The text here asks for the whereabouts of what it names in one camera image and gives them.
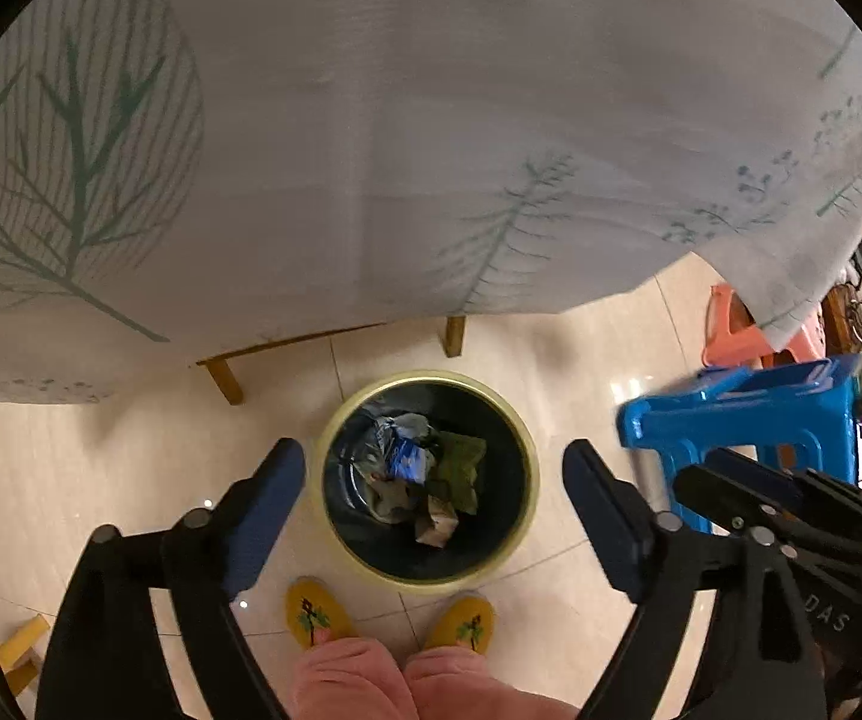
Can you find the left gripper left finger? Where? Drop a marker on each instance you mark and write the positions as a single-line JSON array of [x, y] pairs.
[[211, 556]]

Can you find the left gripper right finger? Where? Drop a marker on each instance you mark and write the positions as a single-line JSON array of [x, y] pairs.
[[656, 561]]

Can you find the brown paper cup carrier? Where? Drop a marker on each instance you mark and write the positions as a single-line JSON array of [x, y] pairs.
[[397, 501]]

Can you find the blue snack packet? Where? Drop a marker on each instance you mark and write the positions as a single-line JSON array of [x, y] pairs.
[[409, 461]]

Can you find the yellow-rimmed black trash bin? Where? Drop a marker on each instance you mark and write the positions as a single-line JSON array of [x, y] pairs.
[[355, 447]]

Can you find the left yellow slipper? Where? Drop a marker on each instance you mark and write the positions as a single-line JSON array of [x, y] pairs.
[[314, 615]]

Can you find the yellow slipper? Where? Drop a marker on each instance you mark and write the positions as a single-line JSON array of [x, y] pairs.
[[468, 622], [314, 615]]

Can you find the blue plastic stool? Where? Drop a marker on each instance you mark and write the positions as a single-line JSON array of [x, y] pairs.
[[809, 406]]

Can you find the pink trouser legs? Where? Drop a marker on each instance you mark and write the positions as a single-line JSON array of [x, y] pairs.
[[359, 678]]

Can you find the right yellow slipper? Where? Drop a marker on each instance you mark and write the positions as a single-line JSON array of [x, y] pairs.
[[468, 622]]

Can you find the pink plastic stool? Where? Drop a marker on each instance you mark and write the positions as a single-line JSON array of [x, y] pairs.
[[733, 339]]

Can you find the tree-print tablecloth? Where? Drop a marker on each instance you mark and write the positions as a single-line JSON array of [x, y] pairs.
[[182, 178]]

